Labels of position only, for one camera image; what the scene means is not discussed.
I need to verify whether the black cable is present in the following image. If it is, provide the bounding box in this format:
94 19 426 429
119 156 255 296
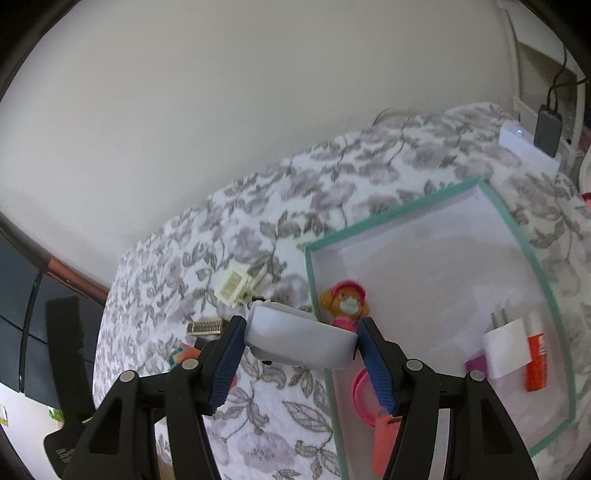
547 41 570 109

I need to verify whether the white charger plug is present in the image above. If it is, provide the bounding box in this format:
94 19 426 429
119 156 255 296
482 310 532 379

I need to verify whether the dark cabinet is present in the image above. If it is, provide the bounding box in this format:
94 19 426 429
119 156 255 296
0 226 110 398

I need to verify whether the white box with teal rim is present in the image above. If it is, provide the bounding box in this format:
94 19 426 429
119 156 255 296
304 178 579 480

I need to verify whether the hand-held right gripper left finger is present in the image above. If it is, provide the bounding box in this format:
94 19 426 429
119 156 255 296
62 315 247 480

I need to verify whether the orange and teal toy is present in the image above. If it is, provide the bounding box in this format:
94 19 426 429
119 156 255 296
167 344 200 371

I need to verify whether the black power adapter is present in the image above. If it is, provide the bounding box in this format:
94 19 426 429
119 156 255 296
533 104 565 158

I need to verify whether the orange plastic piece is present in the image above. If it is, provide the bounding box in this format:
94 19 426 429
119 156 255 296
372 413 403 478

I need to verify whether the dog toy figure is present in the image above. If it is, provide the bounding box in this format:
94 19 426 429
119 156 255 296
320 280 369 330

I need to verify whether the red bottle with clear cap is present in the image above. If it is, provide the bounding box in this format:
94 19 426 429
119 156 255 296
524 311 550 393

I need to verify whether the grey floral blanket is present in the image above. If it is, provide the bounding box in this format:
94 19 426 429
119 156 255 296
92 102 591 480

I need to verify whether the cream hair clip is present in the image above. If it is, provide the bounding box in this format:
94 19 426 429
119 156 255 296
216 268 274 305

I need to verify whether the white oval case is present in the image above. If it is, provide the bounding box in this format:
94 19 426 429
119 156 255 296
247 300 360 370

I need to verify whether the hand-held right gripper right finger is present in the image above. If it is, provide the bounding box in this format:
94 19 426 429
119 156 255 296
358 318 539 480

